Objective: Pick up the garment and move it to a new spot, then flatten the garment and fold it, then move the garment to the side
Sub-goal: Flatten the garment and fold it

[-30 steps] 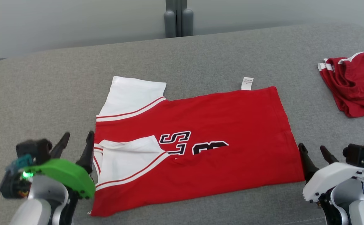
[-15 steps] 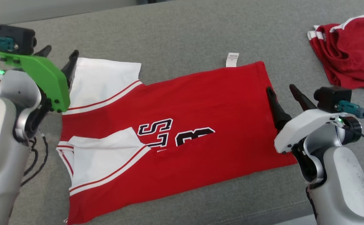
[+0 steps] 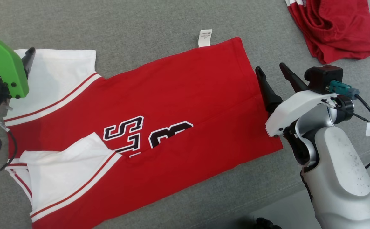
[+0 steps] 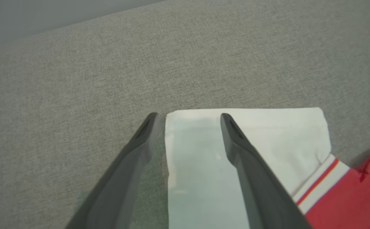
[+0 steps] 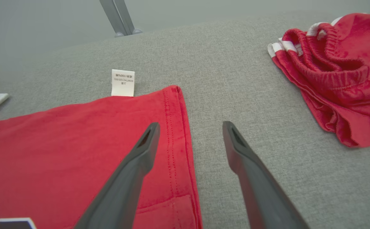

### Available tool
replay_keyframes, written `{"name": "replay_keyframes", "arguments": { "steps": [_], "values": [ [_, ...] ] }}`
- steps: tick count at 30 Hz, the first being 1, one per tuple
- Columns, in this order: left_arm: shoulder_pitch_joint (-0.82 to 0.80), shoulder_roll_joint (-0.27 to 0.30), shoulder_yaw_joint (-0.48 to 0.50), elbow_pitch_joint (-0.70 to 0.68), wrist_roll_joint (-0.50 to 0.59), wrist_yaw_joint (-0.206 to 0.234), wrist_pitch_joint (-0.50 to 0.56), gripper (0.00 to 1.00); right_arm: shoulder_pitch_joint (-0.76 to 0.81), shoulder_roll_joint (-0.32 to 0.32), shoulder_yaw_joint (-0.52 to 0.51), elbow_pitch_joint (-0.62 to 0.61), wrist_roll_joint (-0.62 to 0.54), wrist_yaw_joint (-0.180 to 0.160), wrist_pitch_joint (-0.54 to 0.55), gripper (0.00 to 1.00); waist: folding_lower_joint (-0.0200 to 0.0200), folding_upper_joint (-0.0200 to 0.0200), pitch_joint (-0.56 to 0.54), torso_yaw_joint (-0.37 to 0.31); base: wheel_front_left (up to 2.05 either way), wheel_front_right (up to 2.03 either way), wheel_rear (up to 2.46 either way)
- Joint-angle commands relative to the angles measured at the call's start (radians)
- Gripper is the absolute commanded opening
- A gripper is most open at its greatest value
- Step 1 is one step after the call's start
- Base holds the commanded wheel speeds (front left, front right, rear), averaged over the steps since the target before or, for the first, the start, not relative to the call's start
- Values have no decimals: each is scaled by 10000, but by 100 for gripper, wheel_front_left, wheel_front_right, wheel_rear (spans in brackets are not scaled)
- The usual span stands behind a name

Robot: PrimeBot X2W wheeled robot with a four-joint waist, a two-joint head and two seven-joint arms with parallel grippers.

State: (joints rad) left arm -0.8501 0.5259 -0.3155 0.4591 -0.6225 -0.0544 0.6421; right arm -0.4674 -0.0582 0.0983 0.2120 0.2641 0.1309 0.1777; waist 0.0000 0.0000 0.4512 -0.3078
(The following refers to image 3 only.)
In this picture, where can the red shorts with white waistband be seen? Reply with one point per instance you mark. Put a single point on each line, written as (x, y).
(337, 28)

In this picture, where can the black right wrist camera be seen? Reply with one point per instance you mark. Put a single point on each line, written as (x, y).
(323, 76)

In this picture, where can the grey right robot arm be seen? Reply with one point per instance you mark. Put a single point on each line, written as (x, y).
(337, 165)

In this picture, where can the black rounded robot part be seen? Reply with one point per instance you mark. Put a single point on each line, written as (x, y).
(264, 223)

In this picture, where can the red shirt with white trim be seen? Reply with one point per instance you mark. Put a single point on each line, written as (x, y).
(188, 95)

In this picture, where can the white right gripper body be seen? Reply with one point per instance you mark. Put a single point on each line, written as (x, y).
(293, 108)

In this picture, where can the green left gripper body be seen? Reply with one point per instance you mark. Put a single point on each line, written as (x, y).
(3, 63)

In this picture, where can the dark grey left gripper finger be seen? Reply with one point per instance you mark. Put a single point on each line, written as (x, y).
(29, 60)

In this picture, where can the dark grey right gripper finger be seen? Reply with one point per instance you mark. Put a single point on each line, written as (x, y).
(267, 90)
(293, 79)

